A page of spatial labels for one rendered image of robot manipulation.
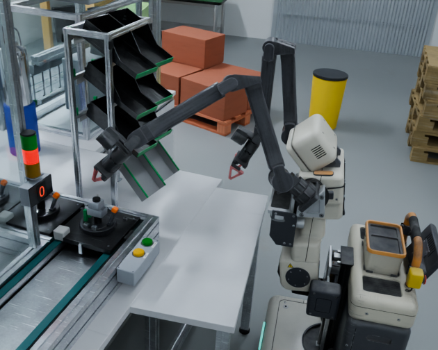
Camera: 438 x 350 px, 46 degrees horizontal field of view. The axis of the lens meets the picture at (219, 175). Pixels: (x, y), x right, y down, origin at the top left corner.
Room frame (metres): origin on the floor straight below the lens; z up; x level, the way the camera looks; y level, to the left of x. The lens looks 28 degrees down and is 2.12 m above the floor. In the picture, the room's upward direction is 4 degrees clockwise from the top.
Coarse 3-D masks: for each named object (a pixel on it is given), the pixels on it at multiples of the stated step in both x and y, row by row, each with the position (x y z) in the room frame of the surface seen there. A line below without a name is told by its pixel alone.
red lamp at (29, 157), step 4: (24, 152) 1.49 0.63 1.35; (28, 152) 1.49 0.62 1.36; (32, 152) 1.49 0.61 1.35; (36, 152) 1.50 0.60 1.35; (24, 156) 1.49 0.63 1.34; (28, 156) 1.49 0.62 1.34; (32, 156) 1.49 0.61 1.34; (36, 156) 1.50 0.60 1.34; (24, 160) 1.49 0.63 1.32; (28, 160) 1.49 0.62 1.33; (32, 160) 1.49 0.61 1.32; (36, 160) 1.50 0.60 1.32; (28, 164) 1.49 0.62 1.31; (32, 164) 1.49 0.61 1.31
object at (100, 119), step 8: (104, 96) 2.00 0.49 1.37; (96, 104) 1.97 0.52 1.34; (104, 104) 2.03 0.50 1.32; (88, 112) 1.94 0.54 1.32; (96, 112) 1.92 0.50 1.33; (104, 112) 1.90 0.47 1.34; (120, 112) 2.02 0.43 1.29; (96, 120) 1.92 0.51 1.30; (104, 120) 1.90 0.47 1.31; (120, 120) 2.01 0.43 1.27; (128, 120) 2.01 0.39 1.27; (136, 120) 1.99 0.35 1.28; (104, 128) 1.90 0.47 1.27; (120, 128) 1.95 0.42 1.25; (128, 128) 1.98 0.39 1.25; (136, 128) 1.99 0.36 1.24; (152, 144) 1.94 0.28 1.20; (136, 152) 1.83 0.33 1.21; (144, 152) 1.87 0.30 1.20
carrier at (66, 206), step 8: (48, 200) 1.79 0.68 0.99; (64, 200) 1.83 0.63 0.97; (40, 208) 1.72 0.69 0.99; (48, 208) 1.72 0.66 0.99; (56, 208) 1.73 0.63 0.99; (64, 208) 1.76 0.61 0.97; (72, 208) 1.77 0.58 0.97; (40, 216) 1.67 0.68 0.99; (48, 216) 1.68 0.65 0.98; (56, 216) 1.70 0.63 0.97; (64, 216) 1.71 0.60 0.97; (72, 216) 1.73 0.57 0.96; (40, 224) 1.64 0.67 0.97; (48, 224) 1.64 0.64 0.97; (56, 224) 1.65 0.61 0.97; (64, 224) 1.67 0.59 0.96; (40, 232) 1.60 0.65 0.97; (48, 232) 1.59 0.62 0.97
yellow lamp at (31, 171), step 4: (24, 164) 1.49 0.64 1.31; (36, 164) 1.50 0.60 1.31; (24, 168) 1.50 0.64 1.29; (28, 168) 1.49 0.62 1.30; (32, 168) 1.49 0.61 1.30; (36, 168) 1.50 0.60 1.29; (28, 172) 1.49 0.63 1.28; (32, 172) 1.49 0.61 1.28; (36, 172) 1.50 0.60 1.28; (40, 172) 1.52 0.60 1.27; (28, 176) 1.49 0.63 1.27; (32, 176) 1.49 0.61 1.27; (36, 176) 1.49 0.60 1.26
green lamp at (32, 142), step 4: (20, 136) 1.50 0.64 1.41; (32, 136) 1.50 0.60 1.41; (36, 136) 1.52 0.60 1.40; (24, 140) 1.49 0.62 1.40; (28, 140) 1.49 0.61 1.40; (32, 140) 1.49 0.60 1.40; (36, 140) 1.51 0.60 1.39; (24, 144) 1.49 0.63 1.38; (28, 144) 1.49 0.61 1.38; (32, 144) 1.49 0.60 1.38; (36, 144) 1.51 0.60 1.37; (24, 148) 1.49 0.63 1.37; (28, 148) 1.49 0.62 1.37; (32, 148) 1.49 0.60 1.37; (36, 148) 1.51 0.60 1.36
